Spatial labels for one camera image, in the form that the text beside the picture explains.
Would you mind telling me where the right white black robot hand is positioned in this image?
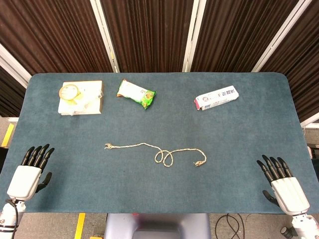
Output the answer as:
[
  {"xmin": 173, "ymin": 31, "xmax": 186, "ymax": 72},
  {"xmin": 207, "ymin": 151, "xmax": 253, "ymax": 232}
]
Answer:
[{"xmin": 256, "ymin": 154, "xmax": 311, "ymax": 216}]

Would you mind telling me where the white pink toothpaste box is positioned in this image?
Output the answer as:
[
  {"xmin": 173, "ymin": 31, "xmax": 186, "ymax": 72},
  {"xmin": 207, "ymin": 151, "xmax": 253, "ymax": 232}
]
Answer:
[{"xmin": 194, "ymin": 85, "xmax": 240, "ymax": 111}]

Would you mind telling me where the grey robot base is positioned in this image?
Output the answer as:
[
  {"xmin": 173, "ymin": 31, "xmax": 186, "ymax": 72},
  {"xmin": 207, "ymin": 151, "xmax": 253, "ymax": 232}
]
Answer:
[{"xmin": 104, "ymin": 213, "xmax": 210, "ymax": 239}]

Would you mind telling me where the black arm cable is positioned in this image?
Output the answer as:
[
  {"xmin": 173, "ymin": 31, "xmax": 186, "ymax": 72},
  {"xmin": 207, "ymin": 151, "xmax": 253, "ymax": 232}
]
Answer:
[{"xmin": 5, "ymin": 198, "xmax": 19, "ymax": 231}]

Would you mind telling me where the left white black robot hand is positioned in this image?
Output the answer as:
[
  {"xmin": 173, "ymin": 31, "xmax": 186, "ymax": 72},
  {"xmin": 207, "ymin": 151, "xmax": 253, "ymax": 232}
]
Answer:
[{"xmin": 6, "ymin": 143, "xmax": 55, "ymax": 201}]

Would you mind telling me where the green white snack bag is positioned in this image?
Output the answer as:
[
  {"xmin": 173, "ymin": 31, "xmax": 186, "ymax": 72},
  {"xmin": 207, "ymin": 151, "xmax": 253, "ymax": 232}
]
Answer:
[{"xmin": 116, "ymin": 79, "xmax": 157, "ymax": 111}]

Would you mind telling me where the yellow floor tape strip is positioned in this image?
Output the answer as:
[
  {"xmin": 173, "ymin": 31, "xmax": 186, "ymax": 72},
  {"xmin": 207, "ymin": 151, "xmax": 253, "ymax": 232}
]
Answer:
[
  {"xmin": 1, "ymin": 123, "xmax": 15, "ymax": 148},
  {"xmin": 74, "ymin": 213, "xmax": 86, "ymax": 239}
]

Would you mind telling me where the blue felt table mat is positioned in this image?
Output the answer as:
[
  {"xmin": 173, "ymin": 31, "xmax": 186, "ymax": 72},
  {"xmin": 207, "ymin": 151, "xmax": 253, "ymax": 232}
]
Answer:
[{"xmin": 0, "ymin": 72, "xmax": 319, "ymax": 214}]

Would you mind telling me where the black floor cable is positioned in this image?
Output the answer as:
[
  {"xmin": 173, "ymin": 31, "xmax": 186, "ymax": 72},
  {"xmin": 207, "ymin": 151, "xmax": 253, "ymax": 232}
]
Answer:
[{"xmin": 215, "ymin": 213, "xmax": 246, "ymax": 239}]

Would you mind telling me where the beige braided rope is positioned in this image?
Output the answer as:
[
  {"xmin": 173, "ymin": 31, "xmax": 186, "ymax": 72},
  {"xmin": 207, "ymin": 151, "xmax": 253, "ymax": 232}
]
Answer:
[{"xmin": 104, "ymin": 142, "xmax": 207, "ymax": 168}]

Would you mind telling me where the small white tube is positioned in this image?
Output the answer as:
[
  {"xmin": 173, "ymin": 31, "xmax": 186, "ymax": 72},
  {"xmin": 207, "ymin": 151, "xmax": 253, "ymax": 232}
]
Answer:
[{"xmin": 83, "ymin": 91, "xmax": 103, "ymax": 107}]

